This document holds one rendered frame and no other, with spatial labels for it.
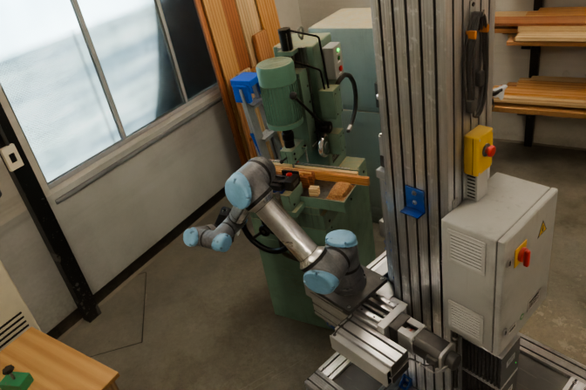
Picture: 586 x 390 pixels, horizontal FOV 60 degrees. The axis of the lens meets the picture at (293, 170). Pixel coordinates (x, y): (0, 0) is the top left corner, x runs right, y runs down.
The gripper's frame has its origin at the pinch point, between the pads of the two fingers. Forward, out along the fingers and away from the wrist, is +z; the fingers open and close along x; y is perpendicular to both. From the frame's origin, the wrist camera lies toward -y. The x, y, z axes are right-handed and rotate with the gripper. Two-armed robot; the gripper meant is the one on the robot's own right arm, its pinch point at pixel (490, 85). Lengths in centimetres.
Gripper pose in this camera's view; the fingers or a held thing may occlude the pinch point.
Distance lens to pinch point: 255.4
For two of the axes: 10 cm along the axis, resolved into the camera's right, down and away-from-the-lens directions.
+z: 5.4, -4.9, 6.8
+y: 2.7, 8.7, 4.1
